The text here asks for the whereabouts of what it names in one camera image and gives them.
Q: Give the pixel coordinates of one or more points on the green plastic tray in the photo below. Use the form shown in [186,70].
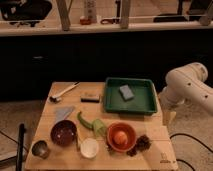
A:
[142,102]

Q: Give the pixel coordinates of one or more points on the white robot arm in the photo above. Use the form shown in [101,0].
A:
[187,82]

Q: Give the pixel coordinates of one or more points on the grey triangular cloth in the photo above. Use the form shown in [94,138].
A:
[62,113]

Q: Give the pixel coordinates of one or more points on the purple bowl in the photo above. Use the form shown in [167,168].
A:
[63,133]

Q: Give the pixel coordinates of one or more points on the small metal cup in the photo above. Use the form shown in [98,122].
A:
[41,149]

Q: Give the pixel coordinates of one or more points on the white bottle on ledge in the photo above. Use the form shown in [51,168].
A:
[90,10]

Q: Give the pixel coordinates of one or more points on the light green leafy vegetable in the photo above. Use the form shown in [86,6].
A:
[99,128]

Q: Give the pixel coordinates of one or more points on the orange fruit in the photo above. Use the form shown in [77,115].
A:
[120,137]

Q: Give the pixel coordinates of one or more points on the black pole at left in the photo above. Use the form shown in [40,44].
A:
[20,147]

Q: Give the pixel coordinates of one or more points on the white small bowl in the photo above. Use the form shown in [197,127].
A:
[89,148]

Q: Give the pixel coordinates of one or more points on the green chili pepper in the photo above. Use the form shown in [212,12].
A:
[85,123]

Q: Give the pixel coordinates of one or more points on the wooden black felt eraser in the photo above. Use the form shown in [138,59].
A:
[90,98]

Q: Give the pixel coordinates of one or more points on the red object on ledge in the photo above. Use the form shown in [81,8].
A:
[84,21]

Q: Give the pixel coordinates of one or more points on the orange bowl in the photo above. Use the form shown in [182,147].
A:
[131,136]

